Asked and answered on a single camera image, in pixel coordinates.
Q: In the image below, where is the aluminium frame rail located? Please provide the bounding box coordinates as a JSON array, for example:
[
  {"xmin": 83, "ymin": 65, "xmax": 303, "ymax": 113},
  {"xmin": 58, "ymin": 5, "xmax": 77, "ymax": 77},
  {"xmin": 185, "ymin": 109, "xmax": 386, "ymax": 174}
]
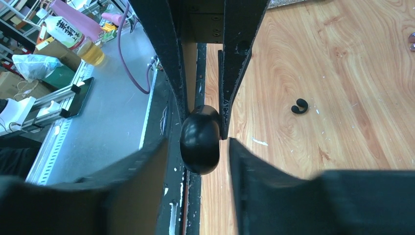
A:
[{"xmin": 0, "ymin": 62, "xmax": 94, "ymax": 136}]

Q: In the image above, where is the black earbud near centre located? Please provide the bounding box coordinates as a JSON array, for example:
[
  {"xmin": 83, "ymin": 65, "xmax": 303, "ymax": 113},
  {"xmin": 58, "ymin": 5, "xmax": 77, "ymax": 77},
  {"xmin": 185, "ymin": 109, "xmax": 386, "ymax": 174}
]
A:
[{"xmin": 291, "ymin": 98, "xmax": 309, "ymax": 114}]

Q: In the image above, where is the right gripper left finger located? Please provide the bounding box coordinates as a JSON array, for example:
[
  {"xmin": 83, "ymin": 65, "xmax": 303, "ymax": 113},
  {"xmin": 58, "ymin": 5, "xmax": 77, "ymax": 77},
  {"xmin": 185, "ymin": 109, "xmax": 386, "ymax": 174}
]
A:
[{"xmin": 0, "ymin": 138, "xmax": 168, "ymax": 235}]

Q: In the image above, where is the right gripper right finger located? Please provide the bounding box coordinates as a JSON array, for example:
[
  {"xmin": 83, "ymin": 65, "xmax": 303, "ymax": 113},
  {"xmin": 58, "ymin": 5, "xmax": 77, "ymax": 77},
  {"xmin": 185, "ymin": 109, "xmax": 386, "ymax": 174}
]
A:
[{"xmin": 229, "ymin": 139, "xmax": 415, "ymax": 235}]

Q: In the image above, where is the pink bottle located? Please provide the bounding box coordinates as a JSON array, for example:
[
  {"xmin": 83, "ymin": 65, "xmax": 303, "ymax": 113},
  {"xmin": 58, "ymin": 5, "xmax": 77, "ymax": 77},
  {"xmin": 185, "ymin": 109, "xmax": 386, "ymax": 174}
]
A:
[{"xmin": 50, "ymin": 0, "xmax": 104, "ymax": 42}]

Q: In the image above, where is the black earbud charging case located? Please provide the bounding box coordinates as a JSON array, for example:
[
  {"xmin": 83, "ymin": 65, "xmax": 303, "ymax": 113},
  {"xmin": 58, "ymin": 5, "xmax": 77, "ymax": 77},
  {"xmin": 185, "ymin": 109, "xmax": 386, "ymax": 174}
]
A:
[{"xmin": 180, "ymin": 105, "xmax": 220, "ymax": 175}]

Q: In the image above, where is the white plastic bag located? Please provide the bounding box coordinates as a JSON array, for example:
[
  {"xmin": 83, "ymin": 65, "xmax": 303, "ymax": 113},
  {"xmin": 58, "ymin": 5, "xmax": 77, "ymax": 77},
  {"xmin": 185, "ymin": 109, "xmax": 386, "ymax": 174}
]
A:
[{"xmin": 12, "ymin": 54, "xmax": 64, "ymax": 82}]

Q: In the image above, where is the yellow tea bottle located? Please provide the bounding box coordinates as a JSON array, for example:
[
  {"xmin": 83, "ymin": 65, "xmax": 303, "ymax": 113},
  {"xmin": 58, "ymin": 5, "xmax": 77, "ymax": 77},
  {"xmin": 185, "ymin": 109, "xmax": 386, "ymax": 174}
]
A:
[{"xmin": 36, "ymin": 8, "xmax": 105, "ymax": 66}]

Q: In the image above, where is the slotted cable duct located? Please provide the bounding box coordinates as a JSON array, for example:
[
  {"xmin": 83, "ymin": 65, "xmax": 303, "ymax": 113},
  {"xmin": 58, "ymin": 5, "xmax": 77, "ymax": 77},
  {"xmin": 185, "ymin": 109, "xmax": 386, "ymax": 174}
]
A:
[{"xmin": 25, "ymin": 119, "xmax": 72, "ymax": 186}]

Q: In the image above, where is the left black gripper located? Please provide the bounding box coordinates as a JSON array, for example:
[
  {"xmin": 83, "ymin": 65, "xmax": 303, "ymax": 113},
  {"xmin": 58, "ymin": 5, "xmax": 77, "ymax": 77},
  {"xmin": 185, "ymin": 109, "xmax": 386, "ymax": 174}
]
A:
[{"xmin": 129, "ymin": 0, "xmax": 269, "ymax": 140}]

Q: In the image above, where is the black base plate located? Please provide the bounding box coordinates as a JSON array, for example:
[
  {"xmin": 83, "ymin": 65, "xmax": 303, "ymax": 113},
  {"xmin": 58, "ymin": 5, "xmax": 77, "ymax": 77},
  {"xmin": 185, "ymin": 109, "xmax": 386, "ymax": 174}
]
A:
[{"xmin": 139, "ymin": 44, "xmax": 208, "ymax": 235}]

